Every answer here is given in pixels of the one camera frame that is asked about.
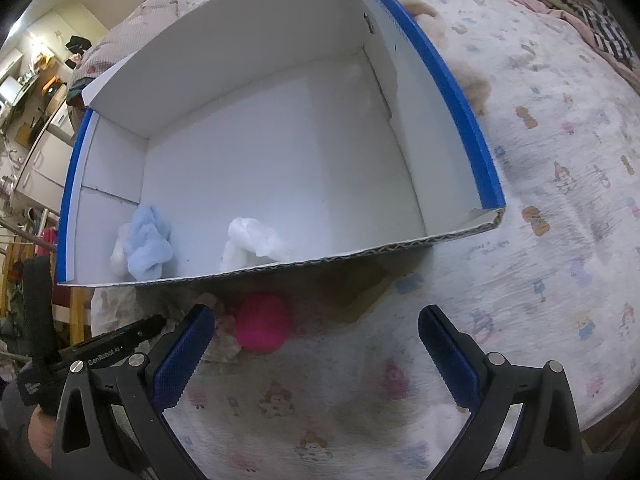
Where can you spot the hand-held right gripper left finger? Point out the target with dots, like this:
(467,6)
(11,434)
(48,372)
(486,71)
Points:
(182,355)

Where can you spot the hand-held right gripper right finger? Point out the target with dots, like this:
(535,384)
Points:
(447,355)

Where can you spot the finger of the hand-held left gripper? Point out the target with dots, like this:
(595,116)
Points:
(145,327)

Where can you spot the light blue cloth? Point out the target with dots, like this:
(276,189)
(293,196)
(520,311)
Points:
(150,240)

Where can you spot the pink cloth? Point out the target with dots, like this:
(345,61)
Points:
(264,321)

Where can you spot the white cloth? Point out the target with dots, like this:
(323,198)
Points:
(250,242)

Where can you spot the white cardboard box blue edges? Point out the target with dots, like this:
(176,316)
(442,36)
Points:
(300,135)

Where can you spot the person's left hand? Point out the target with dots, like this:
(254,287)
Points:
(40,435)

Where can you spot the yellow wooden rack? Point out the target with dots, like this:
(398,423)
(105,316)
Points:
(75,310)

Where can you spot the white kitchen cabinet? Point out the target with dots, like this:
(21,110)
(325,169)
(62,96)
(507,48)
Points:
(42,160)

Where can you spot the black hanging clothing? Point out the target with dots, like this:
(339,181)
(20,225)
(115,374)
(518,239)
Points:
(77,47)

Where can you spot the black white checkered blanket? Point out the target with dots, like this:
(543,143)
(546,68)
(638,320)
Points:
(595,15)

